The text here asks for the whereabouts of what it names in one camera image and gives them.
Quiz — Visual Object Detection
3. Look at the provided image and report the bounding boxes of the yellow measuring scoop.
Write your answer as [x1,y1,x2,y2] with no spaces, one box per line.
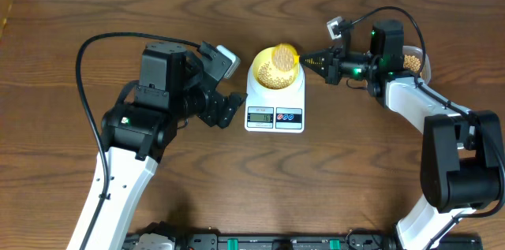
[271,43,300,72]

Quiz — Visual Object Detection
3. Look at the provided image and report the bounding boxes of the clear plastic container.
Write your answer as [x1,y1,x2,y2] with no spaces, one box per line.
[402,46,432,84]

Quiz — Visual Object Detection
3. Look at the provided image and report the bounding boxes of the soybeans in yellow bowl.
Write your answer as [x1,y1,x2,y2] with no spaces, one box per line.
[256,62,298,89]

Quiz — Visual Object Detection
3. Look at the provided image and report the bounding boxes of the soybeans in container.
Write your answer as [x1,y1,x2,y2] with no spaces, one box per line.
[403,54,422,76]

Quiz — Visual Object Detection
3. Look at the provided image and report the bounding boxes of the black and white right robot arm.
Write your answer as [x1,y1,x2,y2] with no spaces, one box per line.
[299,17,504,249]

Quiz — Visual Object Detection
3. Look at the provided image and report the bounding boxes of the yellow bowl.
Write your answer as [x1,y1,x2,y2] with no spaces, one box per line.
[252,43,300,90]

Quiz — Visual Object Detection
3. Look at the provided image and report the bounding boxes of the white digital kitchen scale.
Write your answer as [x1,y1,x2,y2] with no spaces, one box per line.
[244,59,305,133]

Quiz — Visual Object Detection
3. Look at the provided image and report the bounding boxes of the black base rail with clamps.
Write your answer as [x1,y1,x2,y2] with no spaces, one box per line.
[122,222,484,250]

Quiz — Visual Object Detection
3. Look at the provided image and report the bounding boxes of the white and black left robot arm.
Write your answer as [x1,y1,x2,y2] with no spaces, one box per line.
[68,42,247,249]

